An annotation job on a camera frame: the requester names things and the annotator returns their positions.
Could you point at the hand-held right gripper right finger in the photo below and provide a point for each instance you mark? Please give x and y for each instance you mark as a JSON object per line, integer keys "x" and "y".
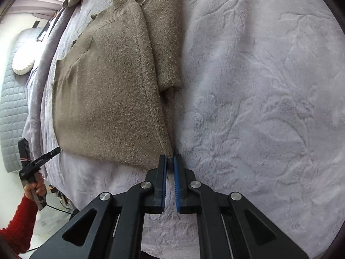
{"x": 176, "y": 186}

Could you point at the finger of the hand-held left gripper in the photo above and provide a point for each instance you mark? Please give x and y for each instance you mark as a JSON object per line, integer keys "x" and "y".
{"x": 52, "y": 154}

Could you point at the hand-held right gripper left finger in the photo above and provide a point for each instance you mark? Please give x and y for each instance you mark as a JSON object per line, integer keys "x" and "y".
{"x": 163, "y": 183}

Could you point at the brown knit sweater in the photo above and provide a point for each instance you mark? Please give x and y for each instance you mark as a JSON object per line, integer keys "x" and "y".
{"x": 107, "y": 86}

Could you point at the person's left forearm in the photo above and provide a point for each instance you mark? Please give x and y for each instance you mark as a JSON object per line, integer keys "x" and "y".
{"x": 18, "y": 221}

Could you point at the person's left hand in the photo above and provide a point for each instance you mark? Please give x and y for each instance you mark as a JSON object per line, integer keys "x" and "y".
{"x": 40, "y": 187}

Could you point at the white scalloped cushion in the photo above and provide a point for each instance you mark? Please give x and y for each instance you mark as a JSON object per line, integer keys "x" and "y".
{"x": 23, "y": 59}

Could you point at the lavender embossed bed blanket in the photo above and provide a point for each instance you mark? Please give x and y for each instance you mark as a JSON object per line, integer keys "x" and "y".
{"x": 256, "y": 86}

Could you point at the black frame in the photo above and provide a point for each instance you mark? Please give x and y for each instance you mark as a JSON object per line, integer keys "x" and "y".
{"x": 43, "y": 33}

